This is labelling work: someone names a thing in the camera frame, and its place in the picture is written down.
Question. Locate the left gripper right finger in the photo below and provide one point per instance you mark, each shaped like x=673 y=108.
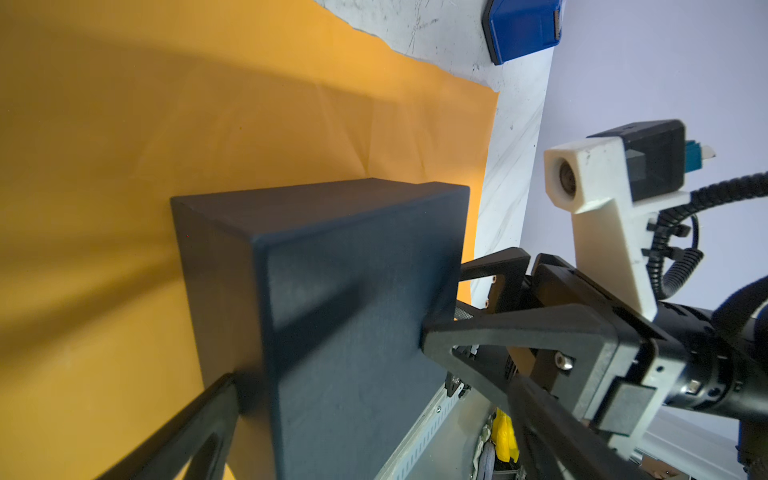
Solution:
x=588 y=423

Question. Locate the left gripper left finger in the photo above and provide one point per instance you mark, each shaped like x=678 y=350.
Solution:
x=197 y=439

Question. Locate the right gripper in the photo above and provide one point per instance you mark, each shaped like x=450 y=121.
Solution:
x=601 y=362

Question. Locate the dark navy gift box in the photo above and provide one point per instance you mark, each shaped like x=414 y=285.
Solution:
x=314 y=298

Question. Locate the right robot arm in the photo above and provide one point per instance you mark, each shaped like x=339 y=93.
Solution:
x=725 y=373

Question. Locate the blue tape dispenser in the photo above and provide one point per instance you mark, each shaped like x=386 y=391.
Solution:
x=516 y=28

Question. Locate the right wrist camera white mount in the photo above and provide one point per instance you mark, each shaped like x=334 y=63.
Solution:
x=614 y=184

